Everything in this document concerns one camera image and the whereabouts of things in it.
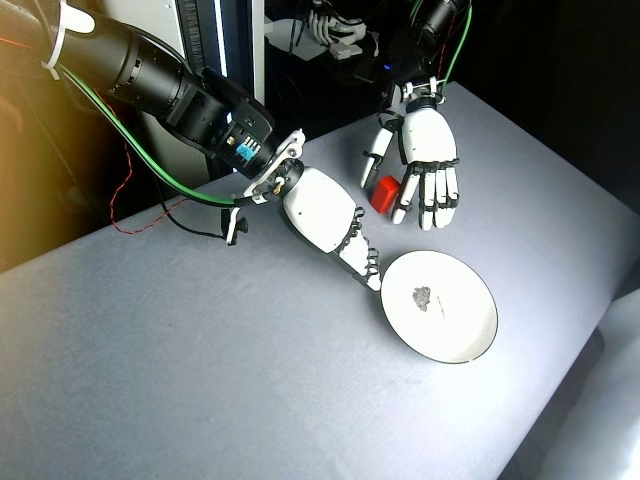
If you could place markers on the red cube block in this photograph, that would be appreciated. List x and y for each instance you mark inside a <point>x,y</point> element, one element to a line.
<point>385,195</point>

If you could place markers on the grey table cloth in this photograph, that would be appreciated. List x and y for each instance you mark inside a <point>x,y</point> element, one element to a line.
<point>200,375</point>

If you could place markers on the small white adapter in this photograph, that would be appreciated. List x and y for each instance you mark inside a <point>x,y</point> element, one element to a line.
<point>345,51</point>

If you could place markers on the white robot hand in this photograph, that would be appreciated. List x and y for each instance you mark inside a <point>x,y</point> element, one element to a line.
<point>427,135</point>
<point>315,205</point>

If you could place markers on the spare white robot hand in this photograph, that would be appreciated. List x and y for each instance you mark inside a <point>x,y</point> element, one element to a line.
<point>345,30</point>

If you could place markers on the white box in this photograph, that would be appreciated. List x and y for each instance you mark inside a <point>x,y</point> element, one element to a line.
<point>280,37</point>

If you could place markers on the white round plate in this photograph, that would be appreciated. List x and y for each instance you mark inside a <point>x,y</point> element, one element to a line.
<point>450,325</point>

